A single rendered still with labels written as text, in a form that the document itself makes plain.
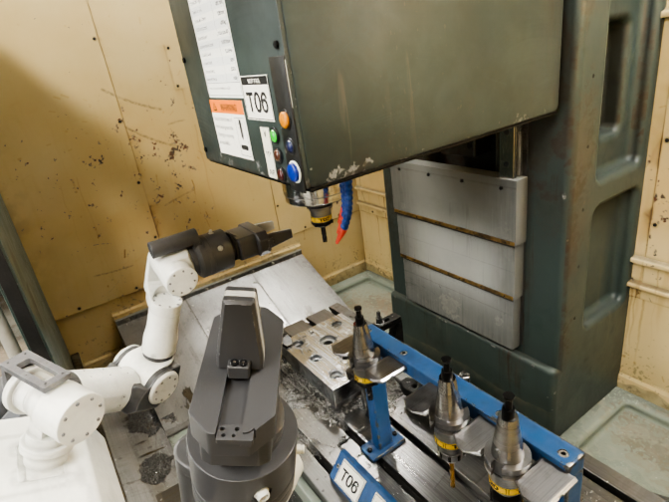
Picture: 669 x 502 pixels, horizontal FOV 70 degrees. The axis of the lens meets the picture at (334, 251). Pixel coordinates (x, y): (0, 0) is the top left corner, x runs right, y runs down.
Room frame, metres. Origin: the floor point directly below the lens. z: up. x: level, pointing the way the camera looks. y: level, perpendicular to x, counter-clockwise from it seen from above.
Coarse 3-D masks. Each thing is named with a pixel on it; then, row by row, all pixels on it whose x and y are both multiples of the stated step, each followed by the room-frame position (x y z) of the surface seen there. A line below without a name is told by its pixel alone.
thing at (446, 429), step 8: (432, 408) 0.59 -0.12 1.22; (464, 408) 0.58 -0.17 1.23; (432, 416) 0.58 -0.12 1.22; (464, 416) 0.57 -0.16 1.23; (432, 424) 0.58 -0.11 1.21; (440, 424) 0.56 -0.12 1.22; (448, 424) 0.56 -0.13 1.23; (456, 424) 0.55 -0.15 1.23; (464, 424) 0.56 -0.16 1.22; (440, 432) 0.56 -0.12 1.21; (448, 432) 0.56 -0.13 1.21
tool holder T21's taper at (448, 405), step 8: (440, 376) 0.59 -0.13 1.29; (440, 384) 0.58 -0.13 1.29; (448, 384) 0.57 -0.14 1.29; (456, 384) 0.57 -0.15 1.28; (440, 392) 0.57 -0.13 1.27; (448, 392) 0.57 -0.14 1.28; (456, 392) 0.57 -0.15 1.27; (440, 400) 0.57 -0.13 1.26; (448, 400) 0.57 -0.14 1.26; (456, 400) 0.57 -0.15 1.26; (440, 408) 0.57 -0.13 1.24; (448, 408) 0.56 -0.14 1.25; (456, 408) 0.56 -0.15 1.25; (440, 416) 0.57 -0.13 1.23; (448, 416) 0.56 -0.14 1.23; (456, 416) 0.56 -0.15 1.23
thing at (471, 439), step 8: (480, 416) 0.57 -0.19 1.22; (472, 424) 0.56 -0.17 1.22; (480, 424) 0.55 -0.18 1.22; (488, 424) 0.55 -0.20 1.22; (456, 432) 0.55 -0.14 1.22; (464, 432) 0.54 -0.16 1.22; (472, 432) 0.54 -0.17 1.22; (480, 432) 0.54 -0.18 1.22; (488, 432) 0.54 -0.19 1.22; (456, 440) 0.53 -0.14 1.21; (464, 440) 0.53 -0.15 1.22; (472, 440) 0.53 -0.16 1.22; (480, 440) 0.52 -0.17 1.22; (464, 448) 0.52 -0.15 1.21; (472, 448) 0.51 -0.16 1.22; (480, 448) 0.51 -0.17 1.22
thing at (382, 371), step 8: (384, 360) 0.75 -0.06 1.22; (392, 360) 0.75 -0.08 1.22; (368, 368) 0.73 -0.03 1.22; (376, 368) 0.73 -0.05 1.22; (384, 368) 0.73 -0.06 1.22; (392, 368) 0.72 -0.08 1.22; (400, 368) 0.72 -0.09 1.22; (368, 376) 0.71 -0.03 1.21; (376, 376) 0.70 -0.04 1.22; (384, 376) 0.70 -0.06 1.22; (392, 376) 0.70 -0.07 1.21
